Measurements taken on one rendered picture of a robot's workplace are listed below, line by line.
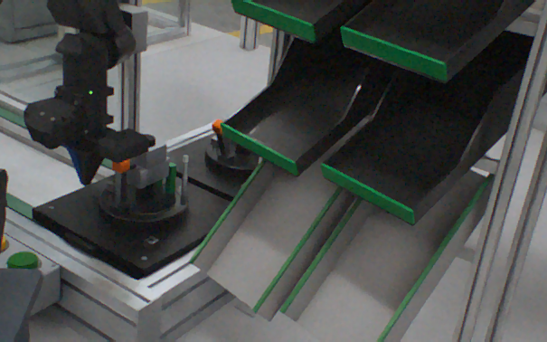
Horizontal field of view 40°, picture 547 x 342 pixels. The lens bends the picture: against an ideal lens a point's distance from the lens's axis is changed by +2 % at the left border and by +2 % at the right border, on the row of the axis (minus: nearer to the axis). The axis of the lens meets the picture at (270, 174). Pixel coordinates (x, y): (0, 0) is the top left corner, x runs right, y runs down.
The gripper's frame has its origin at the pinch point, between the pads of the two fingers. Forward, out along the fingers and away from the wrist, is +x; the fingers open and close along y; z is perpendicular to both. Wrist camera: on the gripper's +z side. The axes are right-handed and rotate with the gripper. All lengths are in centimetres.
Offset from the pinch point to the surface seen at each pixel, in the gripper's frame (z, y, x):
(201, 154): -34.0, -6.8, 11.5
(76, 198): -6.8, -9.7, 12.1
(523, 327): -42, 55, 23
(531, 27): -14, 51, -29
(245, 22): -119, -62, 12
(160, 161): -12.9, 2.2, 3.1
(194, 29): -122, -84, 20
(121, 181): -6.2, 0.7, 4.8
